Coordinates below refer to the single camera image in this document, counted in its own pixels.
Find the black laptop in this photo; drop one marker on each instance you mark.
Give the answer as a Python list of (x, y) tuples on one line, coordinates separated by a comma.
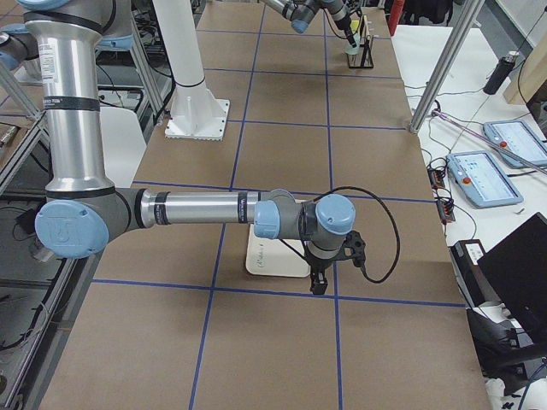
[(516, 269)]

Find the white plastic tray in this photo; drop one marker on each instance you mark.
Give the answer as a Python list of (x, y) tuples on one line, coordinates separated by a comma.
[(268, 256)]

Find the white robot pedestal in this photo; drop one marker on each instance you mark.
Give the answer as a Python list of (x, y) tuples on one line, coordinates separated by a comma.
[(195, 112)]

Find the white chair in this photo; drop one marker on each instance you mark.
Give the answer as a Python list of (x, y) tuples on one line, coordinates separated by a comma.
[(123, 144)]

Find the near blue teach pendant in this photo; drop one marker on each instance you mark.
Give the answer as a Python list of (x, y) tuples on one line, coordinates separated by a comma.
[(482, 181)]

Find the aluminium frame post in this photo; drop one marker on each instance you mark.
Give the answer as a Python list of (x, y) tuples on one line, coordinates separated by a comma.
[(448, 55)]

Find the far blue teach pendant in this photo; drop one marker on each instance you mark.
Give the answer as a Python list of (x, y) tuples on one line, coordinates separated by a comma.
[(518, 137)]

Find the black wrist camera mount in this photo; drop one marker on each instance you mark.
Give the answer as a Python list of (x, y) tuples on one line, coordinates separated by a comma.
[(353, 248)]

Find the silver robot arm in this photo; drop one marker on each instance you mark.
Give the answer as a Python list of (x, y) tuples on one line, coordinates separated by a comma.
[(301, 13), (85, 210)]

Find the red cylinder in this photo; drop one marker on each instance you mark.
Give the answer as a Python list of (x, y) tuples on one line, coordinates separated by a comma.
[(397, 8)]

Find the dark water bottle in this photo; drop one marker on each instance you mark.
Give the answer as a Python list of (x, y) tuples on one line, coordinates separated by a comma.
[(502, 70)]

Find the black wire cup rack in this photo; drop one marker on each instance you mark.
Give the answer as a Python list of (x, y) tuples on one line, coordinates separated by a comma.
[(363, 37)]

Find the metal reacher grabber tool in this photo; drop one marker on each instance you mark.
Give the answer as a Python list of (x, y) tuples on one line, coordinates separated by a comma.
[(511, 159)]

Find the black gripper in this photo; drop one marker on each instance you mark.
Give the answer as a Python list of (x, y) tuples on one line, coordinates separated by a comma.
[(347, 32), (318, 266)]

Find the blue teach pendant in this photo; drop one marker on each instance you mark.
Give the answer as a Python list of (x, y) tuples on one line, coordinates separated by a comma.
[(482, 181), (518, 137)]

